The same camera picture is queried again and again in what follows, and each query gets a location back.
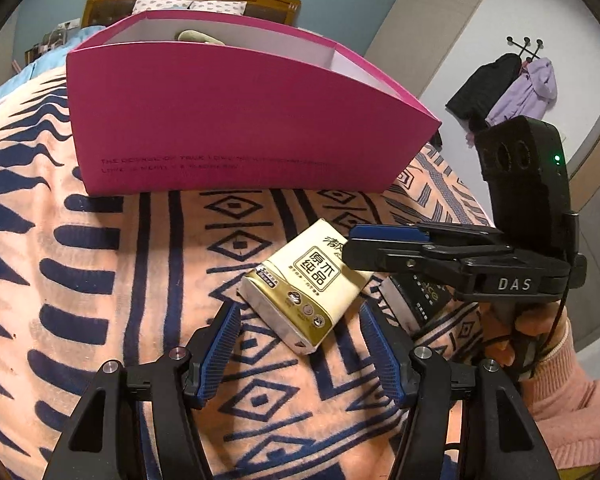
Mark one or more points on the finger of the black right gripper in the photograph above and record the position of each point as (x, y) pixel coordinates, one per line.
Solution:
(396, 249)

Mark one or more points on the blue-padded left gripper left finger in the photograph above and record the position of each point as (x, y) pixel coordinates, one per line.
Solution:
(210, 349)

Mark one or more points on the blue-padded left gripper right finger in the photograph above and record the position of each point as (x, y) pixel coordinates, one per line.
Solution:
(390, 350)

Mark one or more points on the gold white tissue pack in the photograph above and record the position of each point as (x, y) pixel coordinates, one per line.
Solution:
(304, 288)

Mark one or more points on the pink sweater forearm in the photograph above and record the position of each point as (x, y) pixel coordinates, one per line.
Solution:
(565, 404)

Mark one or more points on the person's right hand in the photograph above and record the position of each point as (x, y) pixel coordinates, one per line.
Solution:
(546, 322)

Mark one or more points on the small black box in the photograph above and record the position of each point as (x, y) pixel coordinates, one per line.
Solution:
(413, 300)

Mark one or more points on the purple jacket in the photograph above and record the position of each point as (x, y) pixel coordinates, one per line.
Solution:
(530, 95)

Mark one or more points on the wooden door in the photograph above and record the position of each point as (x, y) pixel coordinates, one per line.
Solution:
(584, 302)

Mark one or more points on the black jacket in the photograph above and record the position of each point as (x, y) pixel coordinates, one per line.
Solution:
(474, 100)

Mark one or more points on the patterned peach navy blanket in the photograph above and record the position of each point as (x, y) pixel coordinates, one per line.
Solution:
(85, 280)

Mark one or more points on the magenta cardboard box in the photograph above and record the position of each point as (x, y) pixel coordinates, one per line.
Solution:
(275, 107)

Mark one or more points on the green plush toy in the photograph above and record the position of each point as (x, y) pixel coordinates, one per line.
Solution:
(190, 35)

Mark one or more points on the right floral pillow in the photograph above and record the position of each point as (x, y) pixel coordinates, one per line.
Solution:
(218, 6)

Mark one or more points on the floral pillow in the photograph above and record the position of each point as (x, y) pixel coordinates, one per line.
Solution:
(218, 6)
(152, 5)

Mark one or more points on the light blue duvet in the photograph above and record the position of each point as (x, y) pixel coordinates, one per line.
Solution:
(48, 61)

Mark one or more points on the left floral pillow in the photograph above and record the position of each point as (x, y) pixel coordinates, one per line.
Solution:
(152, 5)

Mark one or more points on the black wall coat hook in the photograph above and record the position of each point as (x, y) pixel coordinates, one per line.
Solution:
(528, 50)

